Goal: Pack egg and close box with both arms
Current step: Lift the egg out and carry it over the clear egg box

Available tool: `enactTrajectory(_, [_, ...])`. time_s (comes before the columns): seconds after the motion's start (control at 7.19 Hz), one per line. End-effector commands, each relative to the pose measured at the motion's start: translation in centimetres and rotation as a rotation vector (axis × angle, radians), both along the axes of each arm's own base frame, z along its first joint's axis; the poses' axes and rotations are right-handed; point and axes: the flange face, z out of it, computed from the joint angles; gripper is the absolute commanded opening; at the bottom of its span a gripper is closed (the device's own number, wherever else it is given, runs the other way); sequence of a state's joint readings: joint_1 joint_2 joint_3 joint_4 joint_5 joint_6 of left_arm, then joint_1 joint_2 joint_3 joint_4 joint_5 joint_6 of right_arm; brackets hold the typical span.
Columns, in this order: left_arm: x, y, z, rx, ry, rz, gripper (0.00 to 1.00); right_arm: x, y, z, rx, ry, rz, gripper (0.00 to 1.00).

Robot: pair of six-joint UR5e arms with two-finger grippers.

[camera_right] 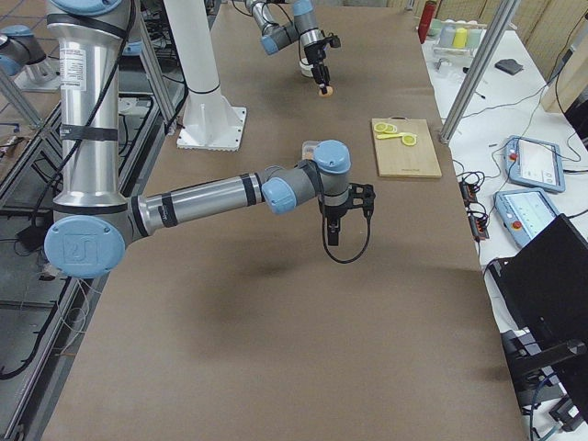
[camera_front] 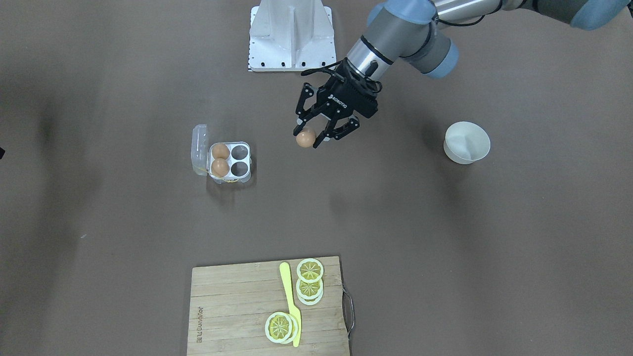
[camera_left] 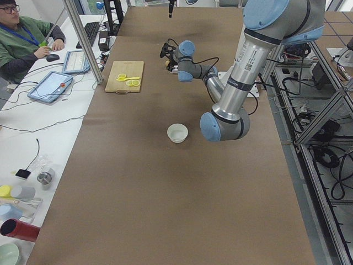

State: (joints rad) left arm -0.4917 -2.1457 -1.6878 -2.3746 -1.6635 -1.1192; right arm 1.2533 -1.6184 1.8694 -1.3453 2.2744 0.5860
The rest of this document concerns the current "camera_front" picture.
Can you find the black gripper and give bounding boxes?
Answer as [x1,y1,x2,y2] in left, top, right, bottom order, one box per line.
[292,58,380,149]

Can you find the brown egg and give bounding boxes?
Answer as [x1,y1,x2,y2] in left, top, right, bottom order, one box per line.
[211,142,230,160]
[295,128,316,148]
[210,159,230,178]

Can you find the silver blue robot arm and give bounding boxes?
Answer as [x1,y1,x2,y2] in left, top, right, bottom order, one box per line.
[292,0,632,148]

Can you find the clear plastic egg box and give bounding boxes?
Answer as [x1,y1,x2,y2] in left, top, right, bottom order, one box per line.
[190,124,252,184]

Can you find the white bowl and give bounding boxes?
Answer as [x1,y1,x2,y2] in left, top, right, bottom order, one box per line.
[443,121,491,165]

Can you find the lemon slice toy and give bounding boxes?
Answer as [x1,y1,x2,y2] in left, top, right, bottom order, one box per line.
[296,258,325,282]
[295,279,324,306]
[264,311,299,345]

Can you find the bamboo cutting board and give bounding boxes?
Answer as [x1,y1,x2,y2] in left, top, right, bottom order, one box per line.
[187,256,353,356]

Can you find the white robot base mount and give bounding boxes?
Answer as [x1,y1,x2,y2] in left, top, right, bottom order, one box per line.
[247,0,337,72]

